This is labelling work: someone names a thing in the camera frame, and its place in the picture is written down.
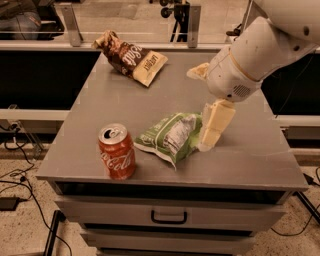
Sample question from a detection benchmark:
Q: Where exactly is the middle metal rail bracket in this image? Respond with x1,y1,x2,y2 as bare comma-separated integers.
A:
187,5,201,48

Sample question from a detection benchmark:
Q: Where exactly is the black tripod stand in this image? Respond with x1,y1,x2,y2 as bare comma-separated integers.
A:
160,0,190,42

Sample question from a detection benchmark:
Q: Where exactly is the black floor cable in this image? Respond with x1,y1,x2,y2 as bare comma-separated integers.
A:
0,123,74,256

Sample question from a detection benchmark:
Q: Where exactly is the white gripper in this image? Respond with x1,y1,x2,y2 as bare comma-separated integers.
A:
187,46,262,152

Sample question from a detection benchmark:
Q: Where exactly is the left metal rail bracket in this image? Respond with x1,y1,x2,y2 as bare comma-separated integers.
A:
60,2,83,47

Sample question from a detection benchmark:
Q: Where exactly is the green jalapeno chip bag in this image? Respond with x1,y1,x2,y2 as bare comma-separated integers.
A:
134,113,202,167

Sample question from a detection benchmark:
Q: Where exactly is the seated person in background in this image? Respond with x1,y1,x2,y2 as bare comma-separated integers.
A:
0,0,64,40

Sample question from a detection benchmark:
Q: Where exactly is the metal rail bracket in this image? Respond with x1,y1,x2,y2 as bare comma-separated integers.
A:
187,5,201,48
60,2,83,47

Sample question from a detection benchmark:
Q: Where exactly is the black cable at right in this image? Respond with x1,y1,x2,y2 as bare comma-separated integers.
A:
270,166,320,238

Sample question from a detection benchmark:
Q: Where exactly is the black drawer handle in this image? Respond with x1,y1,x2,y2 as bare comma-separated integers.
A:
150,210,188,225

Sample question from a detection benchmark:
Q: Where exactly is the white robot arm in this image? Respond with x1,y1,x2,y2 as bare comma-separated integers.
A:
187,0,320,152

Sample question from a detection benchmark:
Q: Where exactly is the grey drawer cabinet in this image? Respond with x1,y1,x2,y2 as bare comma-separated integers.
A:
38,52,307,256

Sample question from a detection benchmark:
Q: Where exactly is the red coke can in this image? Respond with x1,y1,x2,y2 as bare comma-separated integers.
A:
98,123,136,180

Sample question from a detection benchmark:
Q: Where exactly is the brown sea salt chip bag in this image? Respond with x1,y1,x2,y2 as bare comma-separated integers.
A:
92,30,168,87

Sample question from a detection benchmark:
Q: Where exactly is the black power adapter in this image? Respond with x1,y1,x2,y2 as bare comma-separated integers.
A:
0,197,19,211

